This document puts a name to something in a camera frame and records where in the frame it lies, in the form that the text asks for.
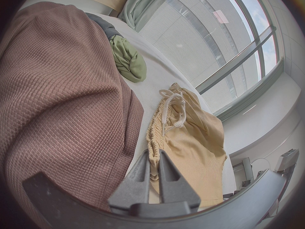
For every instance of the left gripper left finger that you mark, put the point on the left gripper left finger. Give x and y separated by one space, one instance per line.
133 187

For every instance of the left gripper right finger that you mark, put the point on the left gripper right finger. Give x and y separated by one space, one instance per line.
176 187

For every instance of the tan shorts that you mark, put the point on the tan shorts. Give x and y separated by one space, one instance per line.
190 147

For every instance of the bed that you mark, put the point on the bed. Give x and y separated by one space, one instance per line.
152 63

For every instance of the brown garment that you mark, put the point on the brown garment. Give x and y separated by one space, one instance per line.
59 92

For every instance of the green garment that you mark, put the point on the green garment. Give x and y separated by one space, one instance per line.
128 58

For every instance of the window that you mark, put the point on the window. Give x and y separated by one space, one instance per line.
190 32

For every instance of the black garment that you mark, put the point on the black garment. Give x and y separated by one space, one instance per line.
102 23

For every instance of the grey-green curtain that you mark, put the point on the grey-green curtain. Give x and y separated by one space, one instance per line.
138 11

